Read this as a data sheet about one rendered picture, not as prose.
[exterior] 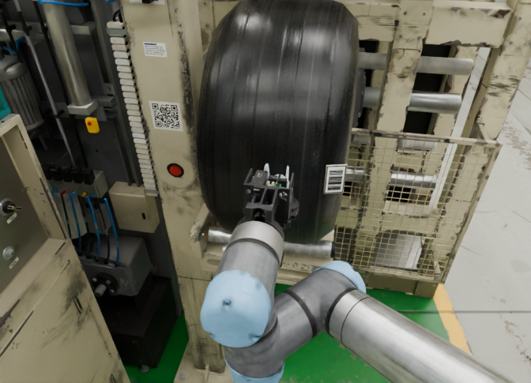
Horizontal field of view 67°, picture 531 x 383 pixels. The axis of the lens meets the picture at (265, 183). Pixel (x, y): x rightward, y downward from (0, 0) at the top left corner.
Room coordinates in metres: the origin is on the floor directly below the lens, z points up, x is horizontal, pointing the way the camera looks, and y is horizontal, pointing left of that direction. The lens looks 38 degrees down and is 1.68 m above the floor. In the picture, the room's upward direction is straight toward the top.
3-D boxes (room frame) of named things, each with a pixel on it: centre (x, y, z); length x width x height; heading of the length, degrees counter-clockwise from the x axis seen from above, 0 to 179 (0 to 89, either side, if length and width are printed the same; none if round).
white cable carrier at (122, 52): (0.91, 0.31, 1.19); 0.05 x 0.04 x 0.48; 170
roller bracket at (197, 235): (0.93, 0.15, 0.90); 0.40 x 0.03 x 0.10; 170
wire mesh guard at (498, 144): (1.18, -0.32, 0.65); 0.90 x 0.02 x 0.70; 80
